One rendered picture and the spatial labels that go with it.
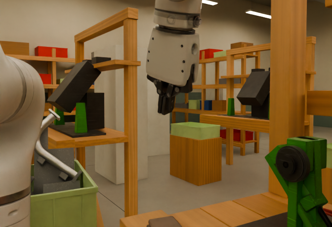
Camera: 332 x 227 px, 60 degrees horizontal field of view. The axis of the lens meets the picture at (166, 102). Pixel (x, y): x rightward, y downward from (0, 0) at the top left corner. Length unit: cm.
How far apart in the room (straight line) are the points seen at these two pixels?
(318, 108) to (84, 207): 87
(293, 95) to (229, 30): 948
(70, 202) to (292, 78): 87
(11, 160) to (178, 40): 34
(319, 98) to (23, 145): 96
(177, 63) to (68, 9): 714
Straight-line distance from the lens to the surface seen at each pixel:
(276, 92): 116
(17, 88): 49
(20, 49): 666
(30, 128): 58
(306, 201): 70
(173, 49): 53
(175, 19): 51
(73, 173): 120
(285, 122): 113
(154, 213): 93
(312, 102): 117
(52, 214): 101
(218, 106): 641
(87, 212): 103
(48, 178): 125
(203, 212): 100
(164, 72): 55
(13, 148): 55
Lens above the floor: 127
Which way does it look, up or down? 2 degrees down
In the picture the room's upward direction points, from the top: straight up
